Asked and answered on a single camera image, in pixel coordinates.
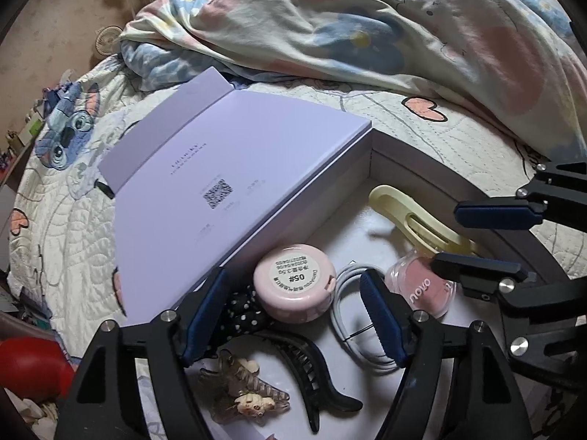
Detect red round object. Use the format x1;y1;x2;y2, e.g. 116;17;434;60
0;337;76;402

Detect translucent bow hair clip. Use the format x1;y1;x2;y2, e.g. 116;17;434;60
198;349;291;427

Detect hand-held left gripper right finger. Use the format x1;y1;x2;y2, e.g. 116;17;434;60
360;269;535;440

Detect cartoon printed quilt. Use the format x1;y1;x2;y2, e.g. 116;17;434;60
7;52;587;367

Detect white coiled cable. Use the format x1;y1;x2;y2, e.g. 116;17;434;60
331;263;404;372

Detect yellow hair claw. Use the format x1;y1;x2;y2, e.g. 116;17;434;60
369;184;482;257

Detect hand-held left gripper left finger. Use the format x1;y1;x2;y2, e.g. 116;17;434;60
55;268;230;440

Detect black polka dot scrunchie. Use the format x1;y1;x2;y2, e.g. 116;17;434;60
208;284;276;353

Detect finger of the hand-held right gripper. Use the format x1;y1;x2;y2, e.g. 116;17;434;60
433;252;537;301
455;160;587;230

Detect black hair claw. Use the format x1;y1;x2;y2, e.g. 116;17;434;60
254;330;363;434

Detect pink round jar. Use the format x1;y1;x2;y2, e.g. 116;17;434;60
253;244;337;324

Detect lavender cardboard box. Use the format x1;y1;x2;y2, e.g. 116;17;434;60
98;66;574;440

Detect pink blush compact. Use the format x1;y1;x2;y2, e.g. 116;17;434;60
384;247;458;318

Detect floral blanket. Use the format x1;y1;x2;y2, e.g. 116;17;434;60
120;0;587;157

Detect cluttered desk shelf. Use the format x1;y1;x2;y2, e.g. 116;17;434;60
0;101;47;184

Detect small white fan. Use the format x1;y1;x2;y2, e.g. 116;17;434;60
95;27;122;56

